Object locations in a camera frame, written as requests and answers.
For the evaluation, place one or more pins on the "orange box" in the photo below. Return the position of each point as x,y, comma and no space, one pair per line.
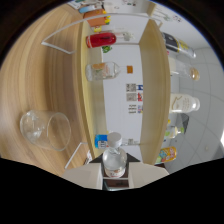
95,18

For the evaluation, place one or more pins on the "clear glass tumbler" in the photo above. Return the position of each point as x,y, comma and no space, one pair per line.
46,130

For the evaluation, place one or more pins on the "red liquid bottle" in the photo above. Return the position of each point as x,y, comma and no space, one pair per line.
100,40

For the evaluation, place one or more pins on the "gripper right finger white block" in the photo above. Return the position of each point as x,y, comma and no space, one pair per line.
146,173

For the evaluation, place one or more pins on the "clear bottle with white cap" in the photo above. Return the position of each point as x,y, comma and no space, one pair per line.
114,156

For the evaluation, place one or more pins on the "clear bottle with green cap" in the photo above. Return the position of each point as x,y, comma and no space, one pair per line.
174,132

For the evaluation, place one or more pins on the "glass jar with cork lid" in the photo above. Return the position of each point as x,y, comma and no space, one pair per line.
183,69

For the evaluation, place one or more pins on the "clear bottle with orange cap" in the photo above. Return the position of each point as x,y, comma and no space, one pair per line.
103,71

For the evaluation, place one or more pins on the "black soda water can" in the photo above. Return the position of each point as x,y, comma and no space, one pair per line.
178,45

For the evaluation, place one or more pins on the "gripper left finger white block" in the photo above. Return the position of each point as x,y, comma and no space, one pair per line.
83,175

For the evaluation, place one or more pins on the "green potted plant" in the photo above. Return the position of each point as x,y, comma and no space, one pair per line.
106,49

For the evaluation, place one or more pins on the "two-tier wooden shelf rack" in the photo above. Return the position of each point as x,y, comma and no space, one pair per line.
154,83

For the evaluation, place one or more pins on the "yellow printed can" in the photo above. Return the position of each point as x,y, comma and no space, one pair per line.
166,155

